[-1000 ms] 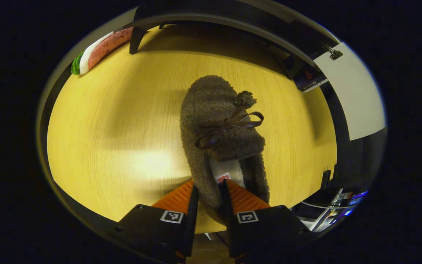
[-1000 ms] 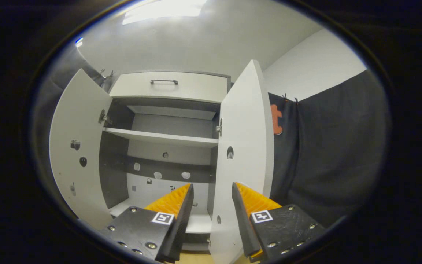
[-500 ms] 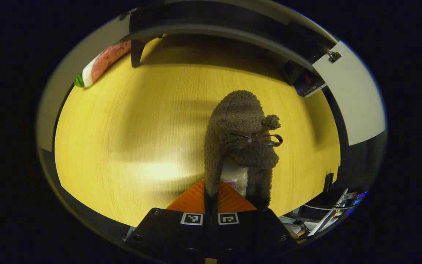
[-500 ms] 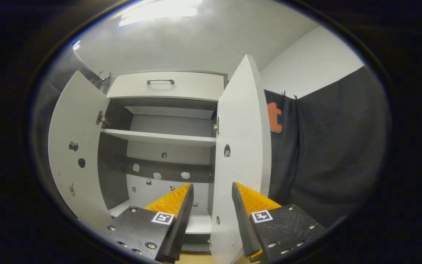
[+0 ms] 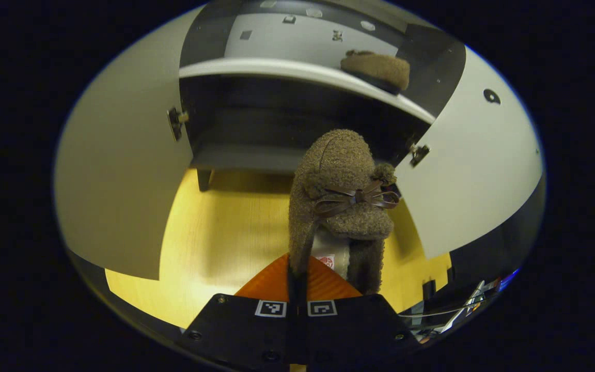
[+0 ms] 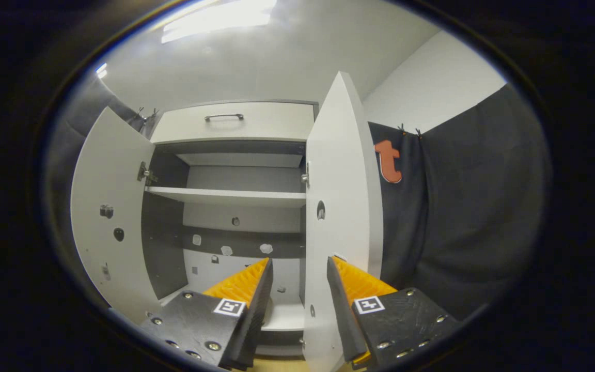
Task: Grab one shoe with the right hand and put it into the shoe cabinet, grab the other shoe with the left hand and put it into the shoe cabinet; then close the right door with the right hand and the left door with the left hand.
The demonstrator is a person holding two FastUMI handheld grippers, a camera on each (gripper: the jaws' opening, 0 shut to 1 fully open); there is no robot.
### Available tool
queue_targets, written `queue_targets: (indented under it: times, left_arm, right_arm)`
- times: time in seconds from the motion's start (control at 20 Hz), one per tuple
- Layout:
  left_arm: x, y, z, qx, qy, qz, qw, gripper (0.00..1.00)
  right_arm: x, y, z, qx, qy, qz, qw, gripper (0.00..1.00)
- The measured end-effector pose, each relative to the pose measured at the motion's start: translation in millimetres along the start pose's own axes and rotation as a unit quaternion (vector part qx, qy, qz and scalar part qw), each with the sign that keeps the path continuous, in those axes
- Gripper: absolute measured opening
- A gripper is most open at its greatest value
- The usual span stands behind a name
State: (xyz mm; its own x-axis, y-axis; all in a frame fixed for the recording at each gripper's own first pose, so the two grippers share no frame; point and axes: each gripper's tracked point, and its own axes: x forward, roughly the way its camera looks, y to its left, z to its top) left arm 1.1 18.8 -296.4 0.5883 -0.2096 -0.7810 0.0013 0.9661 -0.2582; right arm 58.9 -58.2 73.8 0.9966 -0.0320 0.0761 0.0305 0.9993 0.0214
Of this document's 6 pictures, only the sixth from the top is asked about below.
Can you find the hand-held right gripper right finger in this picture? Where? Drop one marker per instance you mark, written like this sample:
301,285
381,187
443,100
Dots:
344,315

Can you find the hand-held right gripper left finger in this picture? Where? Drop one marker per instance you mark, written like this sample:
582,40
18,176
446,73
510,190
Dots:
253,320

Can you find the white shoe cabinet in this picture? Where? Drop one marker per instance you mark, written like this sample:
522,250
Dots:
246,178

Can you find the white cabinet door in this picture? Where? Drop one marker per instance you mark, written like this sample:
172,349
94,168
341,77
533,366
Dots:
111,181
341,170

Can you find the white cabinet shelf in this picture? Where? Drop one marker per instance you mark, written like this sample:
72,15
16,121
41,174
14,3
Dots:
225,197

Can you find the metal door hinge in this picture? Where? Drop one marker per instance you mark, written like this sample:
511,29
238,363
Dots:
305,176
145,173

